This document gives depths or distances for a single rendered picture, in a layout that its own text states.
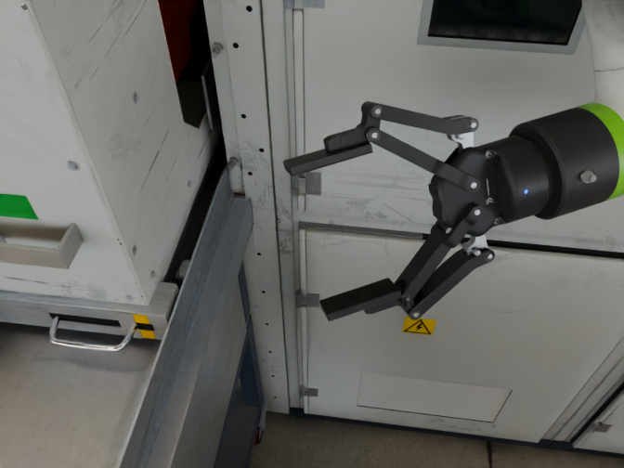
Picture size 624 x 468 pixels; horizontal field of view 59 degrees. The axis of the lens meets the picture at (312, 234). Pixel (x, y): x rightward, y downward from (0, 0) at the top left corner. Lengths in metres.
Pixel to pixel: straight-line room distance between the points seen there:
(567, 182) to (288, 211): 0.53
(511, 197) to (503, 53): 0.26
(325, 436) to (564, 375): 0.65
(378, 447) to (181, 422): 0.96
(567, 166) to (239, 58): 0.44
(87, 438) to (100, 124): 0.37
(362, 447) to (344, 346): 0.44
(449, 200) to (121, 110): 0.33
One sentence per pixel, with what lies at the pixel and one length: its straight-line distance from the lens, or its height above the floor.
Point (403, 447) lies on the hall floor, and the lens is 1.60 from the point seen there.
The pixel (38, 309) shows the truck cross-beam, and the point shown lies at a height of 0.91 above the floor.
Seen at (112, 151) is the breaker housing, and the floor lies 1.14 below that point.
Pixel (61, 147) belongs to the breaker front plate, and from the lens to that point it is 0.54.
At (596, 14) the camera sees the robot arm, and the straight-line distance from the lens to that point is 0.56.
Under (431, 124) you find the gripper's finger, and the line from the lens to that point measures 0.47.
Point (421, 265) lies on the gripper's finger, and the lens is 0.51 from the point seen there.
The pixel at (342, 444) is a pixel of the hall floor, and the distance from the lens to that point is 1.59.
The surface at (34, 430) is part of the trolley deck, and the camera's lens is 0.76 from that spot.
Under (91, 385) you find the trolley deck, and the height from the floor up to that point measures 0.85.
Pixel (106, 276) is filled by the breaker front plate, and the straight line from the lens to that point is 0.68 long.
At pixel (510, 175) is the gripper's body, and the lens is 0.49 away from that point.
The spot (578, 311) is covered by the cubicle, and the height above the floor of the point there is 0.65.
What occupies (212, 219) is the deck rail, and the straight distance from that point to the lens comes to 0.82.
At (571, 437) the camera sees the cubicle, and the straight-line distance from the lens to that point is 1.65.
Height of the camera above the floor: 1.48
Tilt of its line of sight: 48 degrees down
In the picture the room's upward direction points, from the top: straight up
